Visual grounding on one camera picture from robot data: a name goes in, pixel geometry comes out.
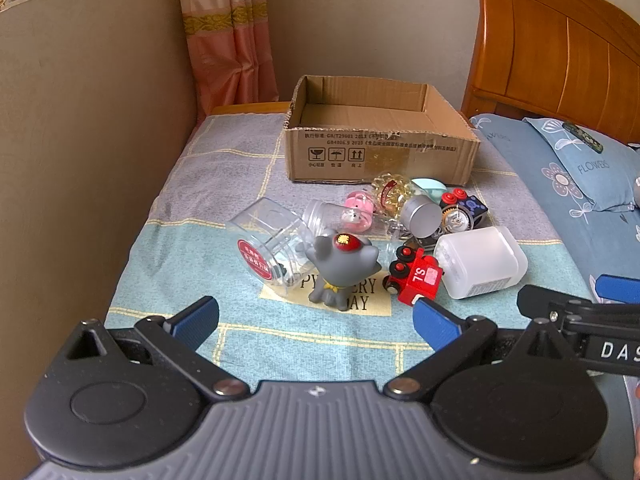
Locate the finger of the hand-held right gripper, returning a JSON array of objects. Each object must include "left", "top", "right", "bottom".
[
  {"left": 516, "top": 284, "right": 607, "bottom": 330},
  {"left": 594, "top": 274, "right": 640, "bottom": 307}
]

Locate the wooden bed headboard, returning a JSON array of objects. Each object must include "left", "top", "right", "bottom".
[{"left": 460, "top": 0, "right": 640, "bottom": 137}]

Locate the clear correction tape dispenser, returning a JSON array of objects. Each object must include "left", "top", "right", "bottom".
[{"left": 387, "top": 207, "right": 474, "bottom": 251}]

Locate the brown cardboard box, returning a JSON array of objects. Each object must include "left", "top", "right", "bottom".
[{"left": 281, "top": 75, "right": 482, "bottom": 187}]

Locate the white plastic container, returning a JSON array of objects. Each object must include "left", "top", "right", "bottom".
[{"left": 433, "top": 226, "right": 530, "bottom": 301}]

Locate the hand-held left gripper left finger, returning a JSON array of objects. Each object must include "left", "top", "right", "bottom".
[{"left": 64, "top": 296, "right": 251, "bottom": 402}]

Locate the small pink clear jar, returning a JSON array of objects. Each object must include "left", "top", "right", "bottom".
[{"left": 342, "top": 190, "right": 379, "bottom": 234}]

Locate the red toy train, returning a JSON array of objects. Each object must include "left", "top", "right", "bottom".
[{"left": 382, "top": 242, "right": 446, "bottom": 307}]

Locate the dark patterned hair clip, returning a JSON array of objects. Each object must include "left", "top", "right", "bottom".
[{"left": 561, "top": 122, "right": 605, "bottom": 154}]

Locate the large clear jar red label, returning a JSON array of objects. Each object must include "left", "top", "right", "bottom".
[{"left": 227, "top": 197, "right": 321, "bottom": 289}]

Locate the blue floral pillow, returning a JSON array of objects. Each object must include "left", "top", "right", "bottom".
[{"left": 522, "top": 116, "right": 640, "bottom": 213}]

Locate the pink patterned curtain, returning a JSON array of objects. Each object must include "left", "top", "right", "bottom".
[{"left": 176, "top": 0, "right": 280, "bottom": 114}]

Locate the dark blue toy car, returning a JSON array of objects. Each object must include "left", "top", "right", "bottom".
[{"left": 440, "top": 188, "right": 489, "bottom": 228}]

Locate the checked printed blanket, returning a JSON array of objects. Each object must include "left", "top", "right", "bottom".
[{"left": 105, "top": 112, "right": 601, "bottom": 377}]

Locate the amber bottle with silver cap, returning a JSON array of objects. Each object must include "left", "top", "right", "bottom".
[{"left": 372, "top": 171, "right": 444, "bottom": 239}]

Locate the grey toy figure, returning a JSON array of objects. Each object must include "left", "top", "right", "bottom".
[{"left": 303, "top": 230, "right": 382, "bottom": 311}]

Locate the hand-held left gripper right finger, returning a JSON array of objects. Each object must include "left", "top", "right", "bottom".
[{"left": 383, "top": 298, "right": 577, "bottom": 402}]

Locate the teal oval case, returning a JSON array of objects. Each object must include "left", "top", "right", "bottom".
[{"left": 410, "top": 177, "right": 449, "bottom": 204}]

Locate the small clear plastic jar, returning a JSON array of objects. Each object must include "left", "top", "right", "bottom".
[{"left": 301, "top": 199, "right": 351, "bottom": 239}]

